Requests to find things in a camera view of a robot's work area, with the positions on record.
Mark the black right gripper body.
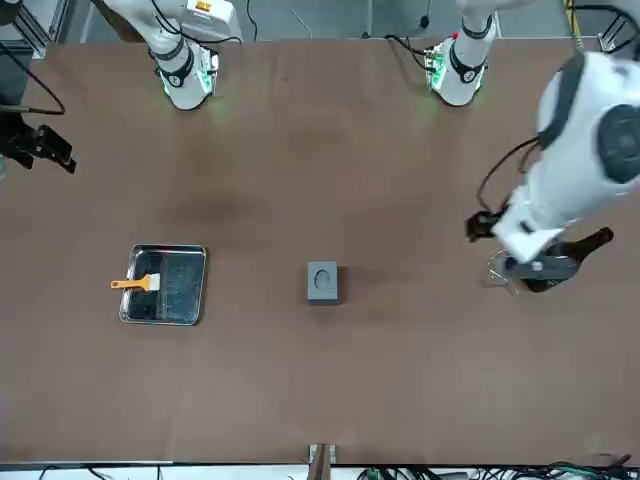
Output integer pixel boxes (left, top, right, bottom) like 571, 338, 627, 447
0, 122, 44, 162

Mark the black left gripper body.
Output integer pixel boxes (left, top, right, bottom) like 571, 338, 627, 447
504, 252, 577, 282

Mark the orange handled paint brush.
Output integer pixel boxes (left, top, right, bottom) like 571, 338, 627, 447
110, 273, 161, 292

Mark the grey part base block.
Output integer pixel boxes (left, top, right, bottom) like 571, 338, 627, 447
306, 260, 341, 307

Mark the square metal paint tray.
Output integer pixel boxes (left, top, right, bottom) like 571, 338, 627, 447
118, 243, 208, 327

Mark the dark brown glass bottle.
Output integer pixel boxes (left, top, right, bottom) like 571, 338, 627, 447
519, 227, 615, 295

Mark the white box with orange label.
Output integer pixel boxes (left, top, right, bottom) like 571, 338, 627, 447
184, 0, 244, 41

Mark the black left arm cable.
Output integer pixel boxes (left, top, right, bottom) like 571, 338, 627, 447
476, 137, 544, 216

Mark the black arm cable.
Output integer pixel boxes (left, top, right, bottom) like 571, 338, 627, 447
476, 137, 544, 216
0, 42, 67, 117

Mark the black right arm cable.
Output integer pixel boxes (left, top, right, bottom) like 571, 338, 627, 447
0, 42, 67, 117

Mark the black left base cable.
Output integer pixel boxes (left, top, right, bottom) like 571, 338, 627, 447
383, 33, 434, 69

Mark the black table edge cable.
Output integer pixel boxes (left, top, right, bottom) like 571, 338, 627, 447
592, 452, 634, 469

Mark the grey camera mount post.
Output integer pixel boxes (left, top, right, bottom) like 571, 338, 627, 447
308, 442, 341, 480

